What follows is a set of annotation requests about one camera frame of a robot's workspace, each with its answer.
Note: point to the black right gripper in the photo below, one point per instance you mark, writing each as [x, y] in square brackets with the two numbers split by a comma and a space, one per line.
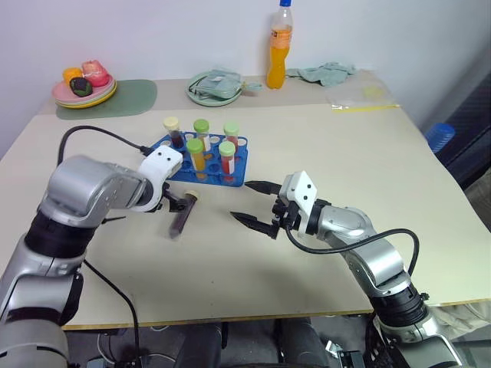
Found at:
[284, 214]

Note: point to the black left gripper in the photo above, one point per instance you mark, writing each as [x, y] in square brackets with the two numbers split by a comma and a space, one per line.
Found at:
[166, 197]

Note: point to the dark purple cream-capped test tube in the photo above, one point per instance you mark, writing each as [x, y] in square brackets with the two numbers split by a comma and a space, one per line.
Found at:
[182, 220]

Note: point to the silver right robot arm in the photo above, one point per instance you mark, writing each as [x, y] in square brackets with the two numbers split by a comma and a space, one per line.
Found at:
[379, 260]

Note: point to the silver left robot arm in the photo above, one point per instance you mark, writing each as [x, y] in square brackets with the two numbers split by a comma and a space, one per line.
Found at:
[80, 184]

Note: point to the green-capped orange test tube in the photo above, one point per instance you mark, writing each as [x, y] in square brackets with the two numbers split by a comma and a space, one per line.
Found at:
[197, 157]

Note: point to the blue test tube rack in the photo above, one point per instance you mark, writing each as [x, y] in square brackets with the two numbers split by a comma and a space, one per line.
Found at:
[238, 161]

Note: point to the dark red cream-capped test tube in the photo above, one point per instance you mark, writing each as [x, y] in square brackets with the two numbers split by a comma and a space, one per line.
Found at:
[175, 134]

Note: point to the green-capped labelled test tube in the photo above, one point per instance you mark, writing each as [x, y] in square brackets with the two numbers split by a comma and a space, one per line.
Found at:
[202, 132]

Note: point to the green-capped pale red test tube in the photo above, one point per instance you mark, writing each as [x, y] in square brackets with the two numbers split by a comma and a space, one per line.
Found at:
[231, 132]

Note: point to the light green plate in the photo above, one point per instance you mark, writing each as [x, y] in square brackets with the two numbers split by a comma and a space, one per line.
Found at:
[209, 100]

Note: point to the green placemat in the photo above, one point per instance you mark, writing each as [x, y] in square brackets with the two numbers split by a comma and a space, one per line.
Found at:
[134, 99]

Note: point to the pale green packet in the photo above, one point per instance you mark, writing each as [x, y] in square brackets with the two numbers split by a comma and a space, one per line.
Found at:
[220, 86]

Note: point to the yellow plate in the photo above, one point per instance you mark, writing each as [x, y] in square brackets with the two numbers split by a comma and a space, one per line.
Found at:
[88, 104]

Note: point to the crumpled green cloth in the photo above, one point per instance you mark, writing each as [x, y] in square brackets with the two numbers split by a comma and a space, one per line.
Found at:
[326, 74]

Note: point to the clear zip plastic bag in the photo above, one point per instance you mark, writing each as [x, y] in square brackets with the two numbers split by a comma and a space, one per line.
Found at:
[360, 99]

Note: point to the orange soda bottle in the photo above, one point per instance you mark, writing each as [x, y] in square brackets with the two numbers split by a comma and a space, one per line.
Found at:
[279, 57]

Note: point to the dark toy fruit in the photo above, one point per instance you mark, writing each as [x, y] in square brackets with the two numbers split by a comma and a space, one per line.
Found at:
[81, 86]

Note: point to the pink toy apple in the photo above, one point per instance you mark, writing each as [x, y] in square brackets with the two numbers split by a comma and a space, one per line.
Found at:
[96, 73]

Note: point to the pink plate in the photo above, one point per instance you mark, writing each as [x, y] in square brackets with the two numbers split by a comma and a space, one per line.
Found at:
[63, 94]

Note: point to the orange toy fruit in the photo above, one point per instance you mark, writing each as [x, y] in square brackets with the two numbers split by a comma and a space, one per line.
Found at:
[72, 73]

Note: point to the blue stacked cups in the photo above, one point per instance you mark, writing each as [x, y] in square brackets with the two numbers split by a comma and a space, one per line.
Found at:
[439, 136]

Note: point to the black case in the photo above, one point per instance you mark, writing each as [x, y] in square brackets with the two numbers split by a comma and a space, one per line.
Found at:
[472, 134]

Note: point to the white crumpled cloth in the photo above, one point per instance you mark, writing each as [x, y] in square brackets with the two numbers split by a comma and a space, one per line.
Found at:
[464, 318]

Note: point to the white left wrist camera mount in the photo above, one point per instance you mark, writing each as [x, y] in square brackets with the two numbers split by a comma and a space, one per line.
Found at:
[161, 161]

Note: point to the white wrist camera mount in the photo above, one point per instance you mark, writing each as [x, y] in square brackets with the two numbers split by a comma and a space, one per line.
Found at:
[161, 161]
[303, 191]

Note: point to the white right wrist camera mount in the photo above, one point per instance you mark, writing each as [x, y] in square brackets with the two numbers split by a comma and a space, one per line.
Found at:
[303, 191]

